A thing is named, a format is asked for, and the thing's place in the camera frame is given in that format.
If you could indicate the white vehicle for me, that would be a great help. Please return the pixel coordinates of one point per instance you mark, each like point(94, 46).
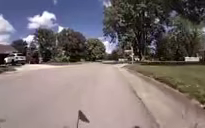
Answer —
point(14, 58)

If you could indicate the grey asphalt road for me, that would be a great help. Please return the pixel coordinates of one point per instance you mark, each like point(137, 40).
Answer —
point(73, 93)

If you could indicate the pale concrete gutter strip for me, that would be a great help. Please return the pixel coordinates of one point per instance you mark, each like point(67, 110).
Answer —
point(163, 100)

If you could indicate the signpost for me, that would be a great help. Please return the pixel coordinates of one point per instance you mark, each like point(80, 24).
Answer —
point(132, 55)

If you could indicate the white low fence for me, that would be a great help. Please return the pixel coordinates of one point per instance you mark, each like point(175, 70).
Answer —
point(192, 59)

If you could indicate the large leafy tree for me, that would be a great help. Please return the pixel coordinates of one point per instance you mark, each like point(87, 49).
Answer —
point(140, 26)

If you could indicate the row of trees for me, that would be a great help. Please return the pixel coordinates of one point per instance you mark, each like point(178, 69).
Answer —
point(63, 45)

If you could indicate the pale driveway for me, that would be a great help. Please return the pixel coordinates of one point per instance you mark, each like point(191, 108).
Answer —
point(35, 66)

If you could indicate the green grass lawn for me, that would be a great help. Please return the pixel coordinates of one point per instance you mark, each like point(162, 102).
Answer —
point(186, 78)

